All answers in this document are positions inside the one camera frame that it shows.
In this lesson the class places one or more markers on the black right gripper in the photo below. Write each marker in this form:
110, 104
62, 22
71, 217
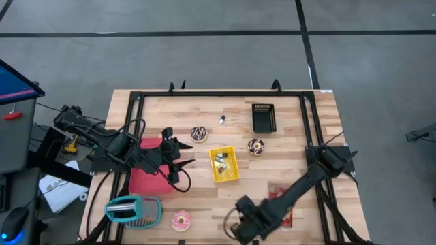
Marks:
253, 221

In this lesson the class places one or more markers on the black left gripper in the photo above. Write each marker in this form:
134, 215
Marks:
169, 153

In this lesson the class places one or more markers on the chocolate donut white drizzle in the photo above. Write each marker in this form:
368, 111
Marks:
199, 133

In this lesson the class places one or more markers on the red snack packet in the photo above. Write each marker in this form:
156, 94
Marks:
276, 191

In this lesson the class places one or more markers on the pink frosted donut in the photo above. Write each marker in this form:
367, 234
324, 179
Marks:
181, 220

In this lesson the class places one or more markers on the chocolate glazed donut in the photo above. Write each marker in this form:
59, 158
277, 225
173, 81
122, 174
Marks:
256, 146

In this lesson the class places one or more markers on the black slotted plastic basket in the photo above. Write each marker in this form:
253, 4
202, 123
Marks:
264, 122

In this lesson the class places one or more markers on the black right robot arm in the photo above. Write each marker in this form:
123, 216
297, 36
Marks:
299, 190

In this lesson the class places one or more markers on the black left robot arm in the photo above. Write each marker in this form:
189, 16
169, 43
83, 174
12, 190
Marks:
119, 146

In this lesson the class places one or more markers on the pink plastic tray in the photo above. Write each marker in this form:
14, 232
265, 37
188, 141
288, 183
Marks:
146, 183

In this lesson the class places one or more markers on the yellow slotted plastic basket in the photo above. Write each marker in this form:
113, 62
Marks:
231, 175

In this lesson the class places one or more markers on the silver metal cylinder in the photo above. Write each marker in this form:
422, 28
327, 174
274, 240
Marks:
121, 207

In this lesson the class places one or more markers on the black metal stand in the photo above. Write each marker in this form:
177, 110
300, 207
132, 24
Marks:
61, 170

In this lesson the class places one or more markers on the white printed paper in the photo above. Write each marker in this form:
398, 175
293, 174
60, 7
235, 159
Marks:
59, 194

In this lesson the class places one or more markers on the grey cabinet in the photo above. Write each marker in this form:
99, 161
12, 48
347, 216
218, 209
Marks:
17, 143

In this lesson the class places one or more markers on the black computer mouse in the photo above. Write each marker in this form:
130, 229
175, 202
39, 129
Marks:
13, 223

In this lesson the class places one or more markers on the monitor with blue screen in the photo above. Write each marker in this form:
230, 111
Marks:
13, 85

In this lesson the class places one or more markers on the black metal table frame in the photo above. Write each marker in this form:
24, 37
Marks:
221, 93

